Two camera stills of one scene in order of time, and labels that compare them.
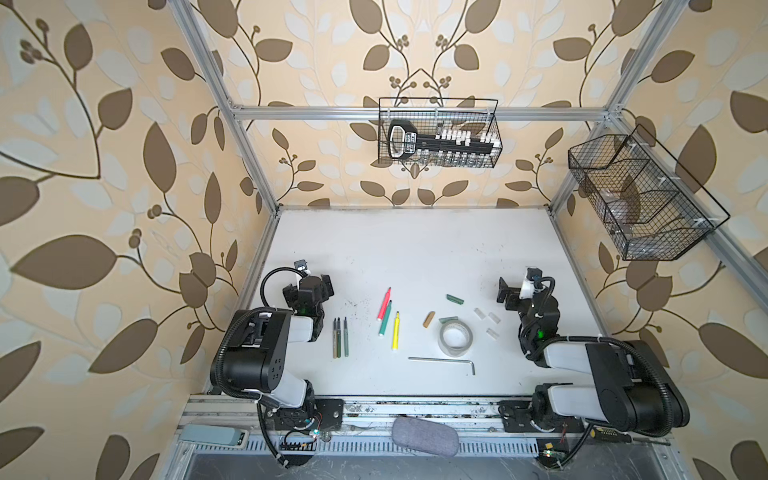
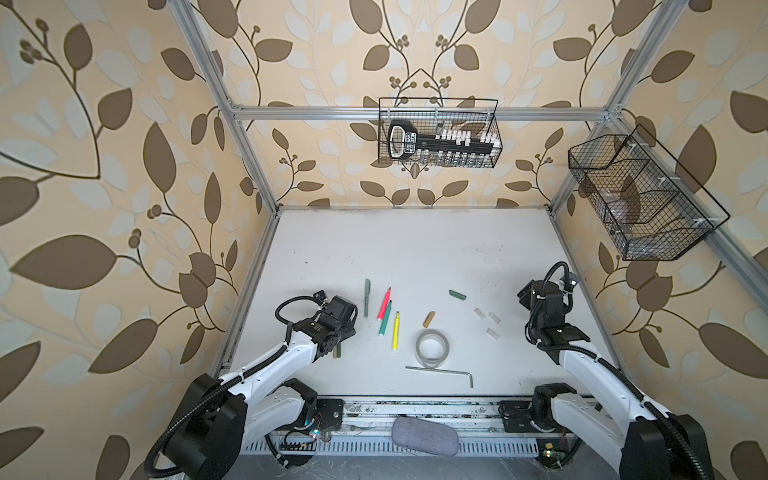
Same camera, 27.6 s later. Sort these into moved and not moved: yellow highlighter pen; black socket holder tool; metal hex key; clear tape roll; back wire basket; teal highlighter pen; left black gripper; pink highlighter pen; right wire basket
Moved: left black gripper; metal hex key; clear tape roll
Not moved: yellow highlighter pen; pink highlighter pen; black socket holder tool; back wire basket; teal highlighter pen; right wire basket
